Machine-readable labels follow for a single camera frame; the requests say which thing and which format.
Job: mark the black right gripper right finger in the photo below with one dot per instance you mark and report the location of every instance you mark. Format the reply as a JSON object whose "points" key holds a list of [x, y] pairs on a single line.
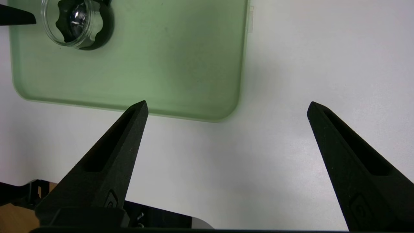
{"points": [[355, 181]]}

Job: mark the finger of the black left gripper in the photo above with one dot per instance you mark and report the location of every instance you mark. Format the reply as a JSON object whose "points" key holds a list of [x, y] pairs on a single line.
{"points": [[16, 16]]}

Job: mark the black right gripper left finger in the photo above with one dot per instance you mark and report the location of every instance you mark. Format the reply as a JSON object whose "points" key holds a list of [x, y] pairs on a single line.
{"points": [[106, 168]]}

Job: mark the glass jar with black holder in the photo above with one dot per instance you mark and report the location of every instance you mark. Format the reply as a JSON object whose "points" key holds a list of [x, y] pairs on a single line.
{"points": [[77, 22]]}

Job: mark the light green plastic tray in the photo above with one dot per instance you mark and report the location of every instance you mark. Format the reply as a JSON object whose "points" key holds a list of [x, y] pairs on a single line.
{"points": [[161, 64]]}

